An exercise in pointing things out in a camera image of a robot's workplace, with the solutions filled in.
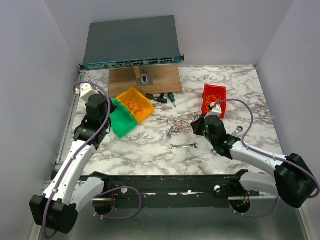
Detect colourful thin wires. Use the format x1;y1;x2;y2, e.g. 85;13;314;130
158;112;203;140

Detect orange wires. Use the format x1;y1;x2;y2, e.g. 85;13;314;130
123;97;148;116

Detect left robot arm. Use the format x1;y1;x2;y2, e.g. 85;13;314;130
29;93;116;234

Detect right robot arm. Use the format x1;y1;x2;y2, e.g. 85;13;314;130
190;115;320;208

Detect silver open-end wrench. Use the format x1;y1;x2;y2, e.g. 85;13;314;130
169;142;198;150

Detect silver ratchet wrench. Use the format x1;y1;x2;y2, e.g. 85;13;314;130
211;125;244;156

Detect green plastic bin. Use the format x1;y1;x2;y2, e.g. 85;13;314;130
110;99;138;138

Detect red plastic bin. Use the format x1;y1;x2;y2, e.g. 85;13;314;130
201;84;227;114

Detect yellow plastic bin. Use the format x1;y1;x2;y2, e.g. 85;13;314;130
116;87;155;124

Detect black socket adapter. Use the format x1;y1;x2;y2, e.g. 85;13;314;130
153;92;168;104

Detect wooden board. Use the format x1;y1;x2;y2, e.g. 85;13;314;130
108;64;183;98

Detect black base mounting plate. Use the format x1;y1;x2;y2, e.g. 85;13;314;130
91;171;259;209

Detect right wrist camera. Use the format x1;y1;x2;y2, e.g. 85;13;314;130
206;102;222;117

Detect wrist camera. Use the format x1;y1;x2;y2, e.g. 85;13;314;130
74;83;99;103
206;102;222;117

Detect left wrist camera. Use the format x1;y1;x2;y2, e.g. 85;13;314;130
74;83;99;103

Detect green handle screwdriver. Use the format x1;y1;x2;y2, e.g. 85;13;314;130
167;92;176;108

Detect grey metal socket bracket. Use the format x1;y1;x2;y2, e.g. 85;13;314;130
133;66;154;87

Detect grey blue network switch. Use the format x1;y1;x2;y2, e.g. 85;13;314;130
81;15;185;71

